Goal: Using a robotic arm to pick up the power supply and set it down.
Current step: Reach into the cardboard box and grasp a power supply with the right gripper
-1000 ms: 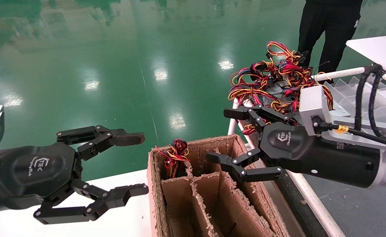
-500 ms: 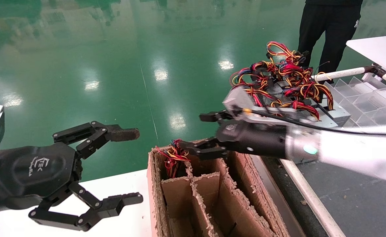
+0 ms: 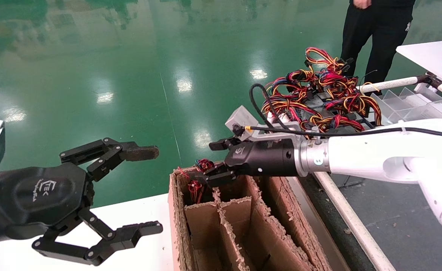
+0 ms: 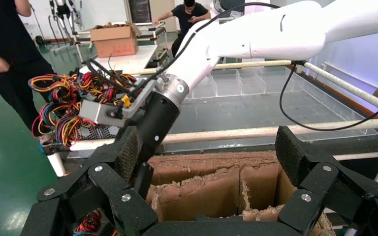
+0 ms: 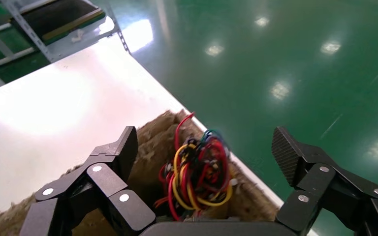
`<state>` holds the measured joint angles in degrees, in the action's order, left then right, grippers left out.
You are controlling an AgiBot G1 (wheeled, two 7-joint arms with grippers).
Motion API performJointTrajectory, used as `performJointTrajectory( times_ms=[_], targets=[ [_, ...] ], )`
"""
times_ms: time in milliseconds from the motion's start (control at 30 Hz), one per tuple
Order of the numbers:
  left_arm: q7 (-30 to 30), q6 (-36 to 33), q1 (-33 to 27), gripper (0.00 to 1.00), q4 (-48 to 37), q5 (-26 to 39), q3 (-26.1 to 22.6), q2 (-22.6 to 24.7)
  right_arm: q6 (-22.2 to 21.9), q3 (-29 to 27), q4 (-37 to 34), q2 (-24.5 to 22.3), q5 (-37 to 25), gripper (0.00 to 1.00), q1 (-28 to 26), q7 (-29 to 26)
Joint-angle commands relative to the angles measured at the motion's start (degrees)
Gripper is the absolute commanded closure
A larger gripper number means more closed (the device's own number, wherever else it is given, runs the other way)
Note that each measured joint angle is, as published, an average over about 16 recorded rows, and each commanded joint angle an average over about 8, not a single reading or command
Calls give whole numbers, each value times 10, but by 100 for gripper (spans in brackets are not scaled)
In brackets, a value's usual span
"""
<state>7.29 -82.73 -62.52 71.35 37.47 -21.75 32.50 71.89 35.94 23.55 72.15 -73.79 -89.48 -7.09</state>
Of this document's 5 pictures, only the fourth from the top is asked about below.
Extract closed brown cardboard carton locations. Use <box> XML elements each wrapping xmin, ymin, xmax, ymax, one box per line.
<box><xmin>89</xmin><ymin>23</ymin><xmax>142</xmax><ymax>59</ymax></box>

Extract bystander in black clothes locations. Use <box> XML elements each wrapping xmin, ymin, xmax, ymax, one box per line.
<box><xmin>0</xmin><ymin>0</ymin><xmax>56</xmax><ymax>131</ymax></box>

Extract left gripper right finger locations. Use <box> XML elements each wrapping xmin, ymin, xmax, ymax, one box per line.
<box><xmin>275</xmin><ymin>125</ymin><xmax>378</xmax><ymax>236</ymax></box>

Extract cardboard divider insert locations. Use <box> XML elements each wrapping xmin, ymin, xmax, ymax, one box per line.
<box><xmin>150</xmin><ymin>166</ymin><xmax>307</xmax><ymax>222</ymax></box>

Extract white cart rail pipe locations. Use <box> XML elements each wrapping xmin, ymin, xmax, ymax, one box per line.
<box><xmin>127</xmin><ymin>59</ymin><xmax>295</xmax><ymax>76</ymax></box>
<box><xmin>301</xmin><ymin>61</ymin><xmax>378</xmax><ymax>113</ymax></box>

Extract clear acrylic divider tray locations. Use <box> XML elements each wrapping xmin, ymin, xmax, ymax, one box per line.
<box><xmin>162</xmin><ymin>66</ymin><xmax>378</xmax><ymax>154</ymax></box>

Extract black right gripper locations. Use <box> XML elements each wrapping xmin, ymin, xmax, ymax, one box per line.
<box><xmin>132</xmin><ymin>92</ymin><xmax>181</xmax><ymax>199</ymax></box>

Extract grey power supply mesh side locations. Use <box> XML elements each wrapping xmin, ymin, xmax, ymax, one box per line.
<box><xmin>78</xmin><ymin>125</ymin><xmax>120</xmax><ymax>141</ymax></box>

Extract background robot on stand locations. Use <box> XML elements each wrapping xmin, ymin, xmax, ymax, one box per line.
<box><xmin>47</xmin><ymin>0</ymin><xmax>85</xmax><ymax>33</ymax></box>

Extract white table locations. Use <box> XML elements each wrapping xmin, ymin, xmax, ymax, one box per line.
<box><xmin>79</xmin><ymin>45</ymin><xmax>159</xmax><ymax>75</ymax></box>

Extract long white cart pipe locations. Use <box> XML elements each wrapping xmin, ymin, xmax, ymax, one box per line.
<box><xmin>69</xmin><ymin>118</ymin><xmax>378</xmax><ymax>152</ymax></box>

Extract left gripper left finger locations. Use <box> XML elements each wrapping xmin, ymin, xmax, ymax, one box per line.
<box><xmin>20</xmin><ymin>126</ymin><xmax>158</xmax><ymax>236</ymax></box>

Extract dark door panel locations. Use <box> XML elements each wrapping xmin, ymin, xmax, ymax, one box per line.
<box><xmin>128</xmin><ymin>0</ymin><xmax>153</xmax><ymax>24</ymax></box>

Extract worn brown cardboard box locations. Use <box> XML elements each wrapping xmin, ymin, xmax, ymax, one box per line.
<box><xmin>145</xmin><ymin>151</ymin><xmax>336</xmax><ymax>236</ymax></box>

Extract seated person black shirt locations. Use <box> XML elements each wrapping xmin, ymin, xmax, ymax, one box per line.
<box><xmin>152</xmin><ymin>0</ymin><xmax>212</xmax><ymax>59</ymax></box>

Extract black looping cable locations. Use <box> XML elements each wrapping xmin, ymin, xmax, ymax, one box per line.
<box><xmin>279</xmin><ymin>61</ymin><xmax>378</xmax><ymax>132</ymax></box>

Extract short white cart pipe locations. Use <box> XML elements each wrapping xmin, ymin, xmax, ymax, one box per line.
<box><xmin>332</xmin><ymin>152</ymin><xmax>378</xmax><ymax>163</ymax></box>

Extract power supply with wire bundle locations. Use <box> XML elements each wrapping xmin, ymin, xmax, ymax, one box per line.
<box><xmin>73</xmin><ymin>209</ymin><xmax>120</xmax><ymax>236</ymax></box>

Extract bystander left forearm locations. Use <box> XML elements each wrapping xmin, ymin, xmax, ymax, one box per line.
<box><xmin>14</xmin><ymin>0</ymin><xmax>32</xmax><ymax>18</ymax></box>

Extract red yellow wire harness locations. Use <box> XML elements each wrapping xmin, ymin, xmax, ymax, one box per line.
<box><xmin>76</xmin><ymin>71</ymin><xmax>138</xmax><ymax>106</ymax></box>
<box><xmin>31</xmin><ymin>101</ymin><xmax>94</xmax><ymax>147</ymax></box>
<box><xmin>28</xmin><ymin>73</ymin><xmax>76</xmax><ymax>102</ymax></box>

